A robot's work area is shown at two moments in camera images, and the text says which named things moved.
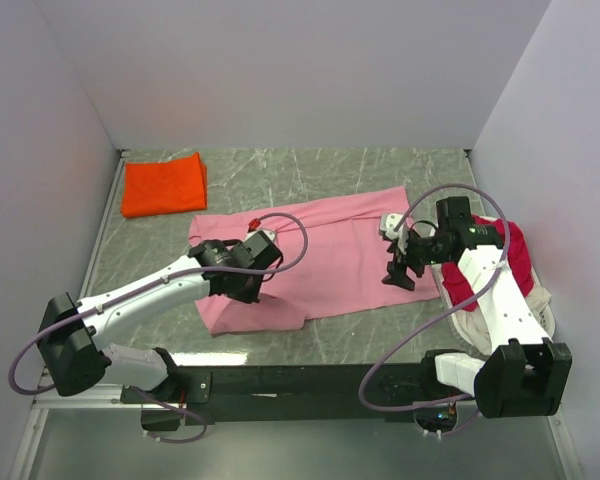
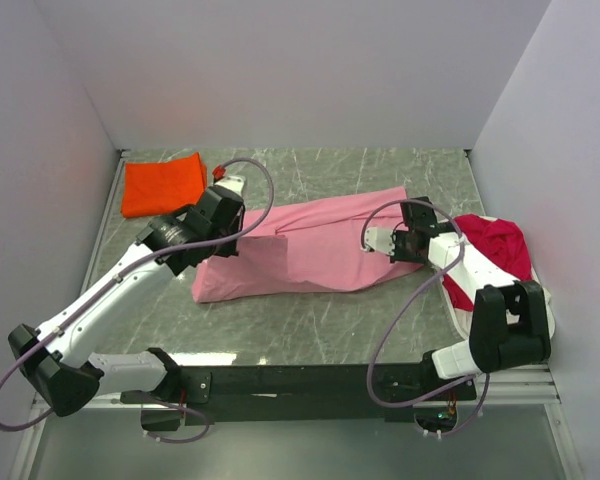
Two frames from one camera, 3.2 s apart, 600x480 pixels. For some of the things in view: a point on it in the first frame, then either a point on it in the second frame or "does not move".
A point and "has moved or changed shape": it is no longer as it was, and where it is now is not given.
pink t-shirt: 334,259 has moved or changed shape
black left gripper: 250,291 → 228,236
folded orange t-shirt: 164,187 does not move
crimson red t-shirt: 457,283 does not move
